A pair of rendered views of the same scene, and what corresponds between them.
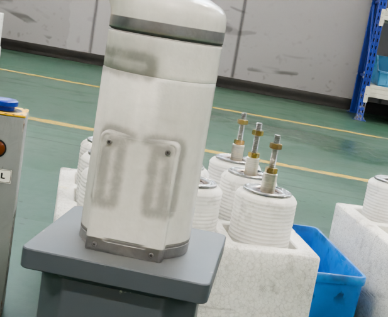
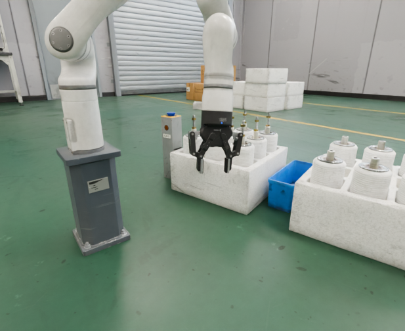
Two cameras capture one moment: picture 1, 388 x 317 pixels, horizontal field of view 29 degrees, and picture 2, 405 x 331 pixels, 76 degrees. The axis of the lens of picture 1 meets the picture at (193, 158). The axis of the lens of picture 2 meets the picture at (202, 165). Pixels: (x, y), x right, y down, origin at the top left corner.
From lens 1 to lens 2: 0.81 m
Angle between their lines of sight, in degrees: 46
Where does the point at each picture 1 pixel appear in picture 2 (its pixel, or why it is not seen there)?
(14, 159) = (170, 131)
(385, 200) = not seen: hidden behind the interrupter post
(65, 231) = not seen: hidden behind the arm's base
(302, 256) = (242, 170)
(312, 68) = not seen: outside the picture
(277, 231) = (238, 159)
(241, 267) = (221, 171)
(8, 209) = (171, 146)
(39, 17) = (341, 81)
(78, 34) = (357, 86)
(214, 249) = (101, 154)
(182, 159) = (73, 125)
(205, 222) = (214, 154)
